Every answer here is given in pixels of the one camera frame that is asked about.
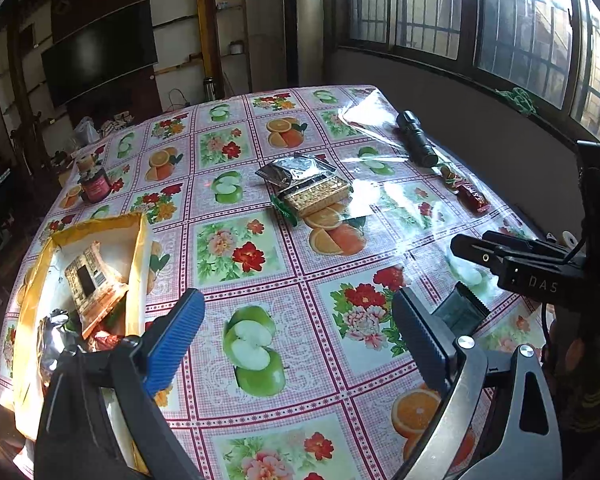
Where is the silver foil packet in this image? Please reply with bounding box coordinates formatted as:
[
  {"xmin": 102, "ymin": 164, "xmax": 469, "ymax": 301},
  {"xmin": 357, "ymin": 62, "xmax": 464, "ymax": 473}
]
[
  {"xmin": 39, "ymin": 309, "xmax": 83, "ymax": 386},
  {"xmin": 254, "ymin": 153, "xmax": 337, "ymax": 187}
]

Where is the black flashlight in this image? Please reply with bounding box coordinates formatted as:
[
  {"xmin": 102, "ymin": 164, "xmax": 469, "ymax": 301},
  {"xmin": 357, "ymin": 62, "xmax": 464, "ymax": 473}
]
[{"xmin": 396, "ymin": 110, "xmax": 439, "ymax": 167}]

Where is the fruit print tablecloth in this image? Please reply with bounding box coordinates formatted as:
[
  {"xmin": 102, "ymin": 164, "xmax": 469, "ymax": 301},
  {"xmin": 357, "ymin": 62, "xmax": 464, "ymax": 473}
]
[{"xmin": 0, "ymin": 85, "xmax": 551, "ymax": 480}]

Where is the green cloth on windowsill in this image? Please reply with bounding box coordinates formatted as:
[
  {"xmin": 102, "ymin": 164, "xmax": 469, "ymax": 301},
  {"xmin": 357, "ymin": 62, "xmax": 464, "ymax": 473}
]
[{"xmin": 496, "ymin": 87, "xmax": 537, "ymax": 120}]

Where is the patterned bag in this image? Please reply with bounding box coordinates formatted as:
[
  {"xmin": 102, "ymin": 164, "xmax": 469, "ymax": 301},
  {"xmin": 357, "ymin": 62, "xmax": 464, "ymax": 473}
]
[{"xmin": 99, "ymin": 111, "xmax": 135, "ymax": 135}]

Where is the person's right hand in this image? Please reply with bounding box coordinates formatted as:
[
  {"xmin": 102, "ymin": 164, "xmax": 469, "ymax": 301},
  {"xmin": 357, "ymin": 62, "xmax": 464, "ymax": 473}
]
[{"xmin": 544, "ymin": 317, "xmax": 600, "ymax": 433}]

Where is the yellow and white cardboard box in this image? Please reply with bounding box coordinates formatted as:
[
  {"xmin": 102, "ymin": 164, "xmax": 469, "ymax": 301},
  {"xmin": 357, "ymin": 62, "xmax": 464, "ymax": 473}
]
[{"xmin": 11, "ymin": 211, "xmax": 154, "ymax": 476}]

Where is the dark red jar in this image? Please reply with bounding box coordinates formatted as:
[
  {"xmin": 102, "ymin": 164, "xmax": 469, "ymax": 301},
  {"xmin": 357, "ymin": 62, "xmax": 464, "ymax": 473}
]
[{"xmin": 76, "ymin": 156, "xmax": 112, "ymax": 204}]

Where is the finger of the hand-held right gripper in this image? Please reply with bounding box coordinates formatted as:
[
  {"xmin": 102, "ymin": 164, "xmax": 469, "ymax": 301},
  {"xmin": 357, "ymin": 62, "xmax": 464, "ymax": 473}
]
[
  {"xmin": 482, "ymin": 230, "xmax": 566, "ymax": 259},
  {"xmin": 450, "ymin": 234, "xmax": 506, "ymax": 273}
]

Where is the clear cracker packet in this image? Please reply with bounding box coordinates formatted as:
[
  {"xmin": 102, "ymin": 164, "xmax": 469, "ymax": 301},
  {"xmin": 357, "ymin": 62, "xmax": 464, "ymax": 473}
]
[
  {"xmin": 64, "ymin": 241, "xmax": 132, "ymax": 338},
  {"xmin": 270, "ymin": 175, "xmax": 354, "ymax": 227}
]

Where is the white plastic bag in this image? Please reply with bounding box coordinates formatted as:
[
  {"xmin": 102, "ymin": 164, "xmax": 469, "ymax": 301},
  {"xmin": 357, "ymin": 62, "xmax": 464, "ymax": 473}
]
[{"xmin": 74, "ymin": 116, "xmax": 100, "ymax": 147}]

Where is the tall standing air conditioner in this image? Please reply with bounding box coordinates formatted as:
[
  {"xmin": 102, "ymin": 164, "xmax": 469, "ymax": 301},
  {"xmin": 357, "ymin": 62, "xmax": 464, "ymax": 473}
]
[{"xmin": 279, "ymin": 0, "xmax": 326, "ymax": 89}]

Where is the dark green snack packet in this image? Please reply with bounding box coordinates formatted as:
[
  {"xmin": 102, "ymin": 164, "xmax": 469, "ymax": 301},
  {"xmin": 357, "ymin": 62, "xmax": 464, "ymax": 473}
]
[{"xmin": 431, "ymin": 281, "xmax": 489, "ymax": 337}]

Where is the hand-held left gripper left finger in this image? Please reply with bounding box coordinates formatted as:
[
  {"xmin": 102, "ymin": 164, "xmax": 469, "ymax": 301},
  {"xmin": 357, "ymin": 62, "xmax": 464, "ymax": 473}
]
[{"xmin": 34, "ymin": 287, "xmax": 207, "ymax": 480}]

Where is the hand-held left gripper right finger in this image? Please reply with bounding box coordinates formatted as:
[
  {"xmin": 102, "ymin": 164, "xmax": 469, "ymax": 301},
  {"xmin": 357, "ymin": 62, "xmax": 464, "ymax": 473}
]
[{"xmin": 391, "ymin": 287, "xmax": 563, "ymax": 480}]

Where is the long red snack packet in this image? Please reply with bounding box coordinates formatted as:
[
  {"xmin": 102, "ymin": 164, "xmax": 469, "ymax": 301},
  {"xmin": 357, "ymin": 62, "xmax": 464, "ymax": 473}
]
[{"xmin": 456, "ymin": 184, "xmax": 492, "ymax": 212}]

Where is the small brown wrapped candy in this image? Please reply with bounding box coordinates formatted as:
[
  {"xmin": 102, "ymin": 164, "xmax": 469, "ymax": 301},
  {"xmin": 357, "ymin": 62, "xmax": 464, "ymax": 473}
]
[{"xmin": 439, "ymin": 164, "xmax": 465, "ymax": 190}]

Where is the black flat television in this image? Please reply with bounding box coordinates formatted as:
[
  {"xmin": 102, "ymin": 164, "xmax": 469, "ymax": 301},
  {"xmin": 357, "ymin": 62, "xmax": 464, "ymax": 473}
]
[{"xmin": 40, "ymin": 0, "xmax": 159, "ymax": 109}]

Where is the barred window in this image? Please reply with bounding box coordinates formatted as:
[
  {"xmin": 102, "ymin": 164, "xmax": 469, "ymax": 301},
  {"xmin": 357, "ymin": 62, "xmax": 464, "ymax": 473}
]
[{"xmin": 340, "ymin": 0, "xmax": 600, "ymax": 146}]

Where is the flat silver foil packet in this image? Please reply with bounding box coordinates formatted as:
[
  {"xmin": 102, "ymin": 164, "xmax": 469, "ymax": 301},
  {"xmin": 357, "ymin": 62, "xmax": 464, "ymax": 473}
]
[{"xmin": 254, "ymin": 153, "xmax": 337, "ymax": 187}]

